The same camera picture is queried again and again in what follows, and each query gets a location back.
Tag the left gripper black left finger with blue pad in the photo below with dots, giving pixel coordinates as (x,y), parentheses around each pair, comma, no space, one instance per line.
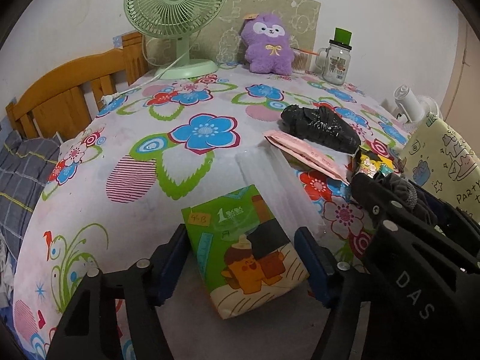
(88,328)

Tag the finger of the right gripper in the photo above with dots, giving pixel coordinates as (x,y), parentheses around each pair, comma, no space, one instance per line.
(436,212)
(395,199)

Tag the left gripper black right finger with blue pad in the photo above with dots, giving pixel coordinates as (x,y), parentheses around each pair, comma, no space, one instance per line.
(340,288)

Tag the yellow cartoon snack pack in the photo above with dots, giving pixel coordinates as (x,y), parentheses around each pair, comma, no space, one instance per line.
(370,163)

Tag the pink paper packet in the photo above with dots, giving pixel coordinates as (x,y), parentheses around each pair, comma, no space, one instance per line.
(306,154)

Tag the green tissue pack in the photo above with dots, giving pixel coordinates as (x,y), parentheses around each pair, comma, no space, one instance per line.
(243,254)

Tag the black plastic bag bundle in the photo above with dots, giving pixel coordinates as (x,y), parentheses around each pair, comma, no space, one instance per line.
(322,126)

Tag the clear plastic bag roll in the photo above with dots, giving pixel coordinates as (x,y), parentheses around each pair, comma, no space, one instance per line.
(265,167)

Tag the white small fan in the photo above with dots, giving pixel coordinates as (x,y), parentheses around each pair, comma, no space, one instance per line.
(412,109)

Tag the crumpled white cloth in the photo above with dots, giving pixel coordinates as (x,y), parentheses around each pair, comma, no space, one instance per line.
(6,275)

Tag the glass jar green lid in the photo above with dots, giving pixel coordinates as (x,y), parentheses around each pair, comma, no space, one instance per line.
(333,61)

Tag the floral tablecloth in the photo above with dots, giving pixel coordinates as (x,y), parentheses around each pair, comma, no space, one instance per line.
(119,187)

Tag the cotton swab container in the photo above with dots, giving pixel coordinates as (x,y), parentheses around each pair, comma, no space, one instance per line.
(303,60)

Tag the grey plaid pillow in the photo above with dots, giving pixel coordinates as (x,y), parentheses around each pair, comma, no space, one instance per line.
(25,167)

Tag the purple plush toy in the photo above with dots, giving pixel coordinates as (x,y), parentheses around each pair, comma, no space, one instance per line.
(267,45)

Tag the green desk fan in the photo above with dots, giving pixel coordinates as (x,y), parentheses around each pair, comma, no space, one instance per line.
(176,20)

